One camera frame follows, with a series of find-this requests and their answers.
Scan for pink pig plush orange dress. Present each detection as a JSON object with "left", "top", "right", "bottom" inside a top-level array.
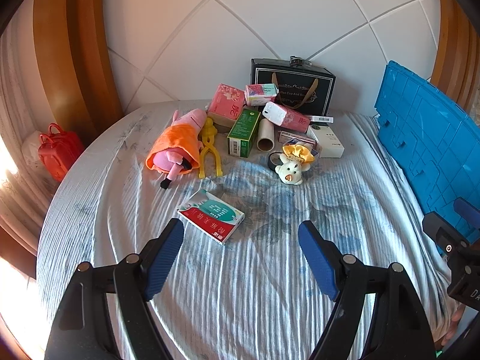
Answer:
[{"left": 145, "top": 108, "right": 207, "bottom": 189}]

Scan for long maroon medicine box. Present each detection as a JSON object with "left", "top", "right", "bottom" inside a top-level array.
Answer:
[{"left": 278, "top": 130, "right": 317, "bottom": 147}]

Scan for yellow plastic duck tongs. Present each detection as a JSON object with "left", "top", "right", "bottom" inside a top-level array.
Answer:
[{"left": 199, "top": 117, "right": 223, "bottom": 179}]

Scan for person's right hand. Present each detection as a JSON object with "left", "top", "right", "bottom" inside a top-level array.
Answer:
[{"left": 437, "top": 304, "right": 465, "bottom": 348}]

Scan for blue plastic crate lid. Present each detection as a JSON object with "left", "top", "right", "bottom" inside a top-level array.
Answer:
[{"left": 375, "top": 61, "right": 480, "bottom": 243}]

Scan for striped floral bed sheet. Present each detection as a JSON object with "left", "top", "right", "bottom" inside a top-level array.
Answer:
[{"left": 37, "top": 102, "right": 456, "bottom": 359}]

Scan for red white green medicine box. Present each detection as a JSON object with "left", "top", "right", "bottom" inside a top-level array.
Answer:
[{"left": 177, "top": 189, "right": 245, "bottom": 245}]

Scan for white plush toy yellow hat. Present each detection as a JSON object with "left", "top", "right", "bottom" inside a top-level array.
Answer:
[{"left": 275, "top": 144, "right": 315, "bottom": 185}]

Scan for white box red logo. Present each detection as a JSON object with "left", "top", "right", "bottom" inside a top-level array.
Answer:
[{"left": 307, "top": 124, "right": 344, "bottom": 158}]

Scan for black tape roll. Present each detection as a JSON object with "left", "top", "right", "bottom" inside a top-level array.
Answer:
[{"left": 268, "top": 152, "right": 283, "bottom": 171}]

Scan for red toy suitcase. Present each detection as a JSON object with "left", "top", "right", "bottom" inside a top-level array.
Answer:
[{"left": 37, "top": 123, "right": 85, "bottom": 182}]

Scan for cardboard tube roll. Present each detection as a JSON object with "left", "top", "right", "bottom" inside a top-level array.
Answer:
[{"left": 257, "top": 118, "right": 275, "bottom": 152}]

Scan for small pink teal tissue pack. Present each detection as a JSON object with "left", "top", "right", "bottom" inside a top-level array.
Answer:
[{"left": 245, "top": 84, "right": 279, "bottom": 107}]

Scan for black gift box gold handle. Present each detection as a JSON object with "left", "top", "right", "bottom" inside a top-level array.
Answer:
[{"left": 250, "top": 56, "right": 336, "bottom": 116}]

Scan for wooden bed frame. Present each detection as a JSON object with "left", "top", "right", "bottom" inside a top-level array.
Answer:
[{"left": 32, "top": 0, "right": 124, "bottom": 145}]

